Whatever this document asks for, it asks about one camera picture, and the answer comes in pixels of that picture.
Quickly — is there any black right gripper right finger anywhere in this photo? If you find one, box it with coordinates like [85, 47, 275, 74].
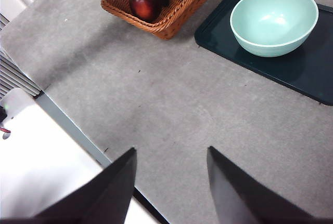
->
[207, 146, 333, 224]

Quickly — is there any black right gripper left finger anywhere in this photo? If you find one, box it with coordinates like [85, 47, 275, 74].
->
[0, 147, 137, 224]

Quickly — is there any dark purple plum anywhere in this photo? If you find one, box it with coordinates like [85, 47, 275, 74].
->
[129, 0, 161, 23]

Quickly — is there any teal ribbed bowl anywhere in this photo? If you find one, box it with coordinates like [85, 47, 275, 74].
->
[229, 0, 319, 58]

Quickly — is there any brown wicker basket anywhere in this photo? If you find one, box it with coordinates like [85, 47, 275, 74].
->
[100, 0, 232, 40]

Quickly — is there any black rectangular tray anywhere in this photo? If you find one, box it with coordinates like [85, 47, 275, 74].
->
[194, 0, 333, 106]

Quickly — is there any grey ribbed panel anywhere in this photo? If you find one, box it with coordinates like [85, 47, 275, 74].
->
[0, 13, 42, 100]

